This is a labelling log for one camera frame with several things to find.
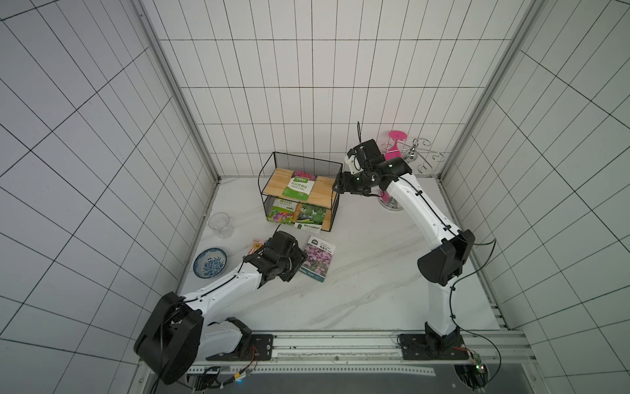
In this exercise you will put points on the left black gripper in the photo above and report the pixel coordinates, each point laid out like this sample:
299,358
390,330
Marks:
299,258

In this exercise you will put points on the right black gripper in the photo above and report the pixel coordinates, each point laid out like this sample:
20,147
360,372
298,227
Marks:
342,182

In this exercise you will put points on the orange striped seed bag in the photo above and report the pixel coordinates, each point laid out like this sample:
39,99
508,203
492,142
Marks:
256,245

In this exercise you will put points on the purple flower seed bag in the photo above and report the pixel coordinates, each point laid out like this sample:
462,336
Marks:
319,256

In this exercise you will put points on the green white impatiens seed bag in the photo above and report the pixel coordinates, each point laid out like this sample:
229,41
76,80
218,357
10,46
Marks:
299,188

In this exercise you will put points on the green pink flower seed bag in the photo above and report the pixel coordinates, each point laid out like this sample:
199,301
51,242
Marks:
282,211

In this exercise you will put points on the green vegetable seed bag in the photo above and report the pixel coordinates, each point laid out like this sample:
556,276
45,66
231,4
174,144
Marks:
310,218

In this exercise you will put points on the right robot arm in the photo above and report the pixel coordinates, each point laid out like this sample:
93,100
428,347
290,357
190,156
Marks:
449,246

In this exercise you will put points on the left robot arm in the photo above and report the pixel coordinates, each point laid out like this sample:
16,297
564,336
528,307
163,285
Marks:
183,329

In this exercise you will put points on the clear glass cup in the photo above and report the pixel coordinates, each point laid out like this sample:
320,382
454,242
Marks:
220,224

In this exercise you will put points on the small electronics board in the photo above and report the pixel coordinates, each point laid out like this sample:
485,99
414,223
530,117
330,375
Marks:
474,376

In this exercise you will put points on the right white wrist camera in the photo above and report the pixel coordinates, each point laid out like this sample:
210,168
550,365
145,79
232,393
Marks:
350,163

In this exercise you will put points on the black wire mesh shelf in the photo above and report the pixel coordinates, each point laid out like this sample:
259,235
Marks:
279,168

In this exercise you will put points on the silver wire rack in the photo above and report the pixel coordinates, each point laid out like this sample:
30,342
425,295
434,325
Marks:
423,160

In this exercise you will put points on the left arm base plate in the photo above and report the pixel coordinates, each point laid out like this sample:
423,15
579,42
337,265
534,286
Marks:
257,347

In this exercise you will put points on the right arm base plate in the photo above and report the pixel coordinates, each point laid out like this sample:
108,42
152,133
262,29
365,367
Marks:
428,347

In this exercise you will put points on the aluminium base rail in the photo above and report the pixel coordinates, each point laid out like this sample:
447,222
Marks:
310,352

